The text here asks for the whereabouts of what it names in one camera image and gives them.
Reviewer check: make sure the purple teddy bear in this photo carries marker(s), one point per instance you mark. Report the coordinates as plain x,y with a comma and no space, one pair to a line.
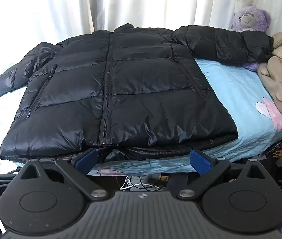
250,17

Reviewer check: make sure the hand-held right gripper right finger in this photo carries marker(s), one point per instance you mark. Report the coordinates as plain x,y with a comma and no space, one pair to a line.
202,161

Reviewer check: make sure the light blue printed bed sheet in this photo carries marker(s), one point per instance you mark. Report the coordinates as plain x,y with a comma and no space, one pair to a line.
230,92

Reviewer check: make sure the cardboard box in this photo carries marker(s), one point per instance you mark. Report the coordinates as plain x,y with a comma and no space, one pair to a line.
279,150

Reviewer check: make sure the black puffer jacket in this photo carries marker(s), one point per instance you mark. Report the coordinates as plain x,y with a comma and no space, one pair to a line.
131,87

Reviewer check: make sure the white curtain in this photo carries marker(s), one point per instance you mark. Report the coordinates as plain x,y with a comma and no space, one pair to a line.
106,2

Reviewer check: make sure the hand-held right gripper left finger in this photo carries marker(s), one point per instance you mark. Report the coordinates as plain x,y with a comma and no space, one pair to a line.
87,159

